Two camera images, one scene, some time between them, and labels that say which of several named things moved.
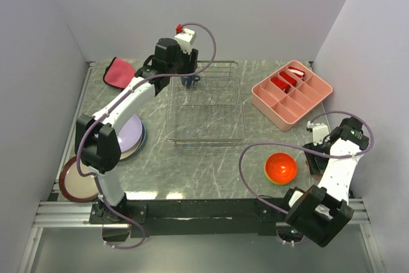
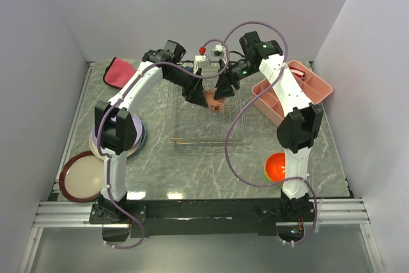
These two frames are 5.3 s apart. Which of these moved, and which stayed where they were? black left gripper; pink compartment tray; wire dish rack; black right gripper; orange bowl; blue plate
Moved: black right gripper; black left gripper
Stayed: wire dish rack; pink compartment tray; blue plate; orange bowl
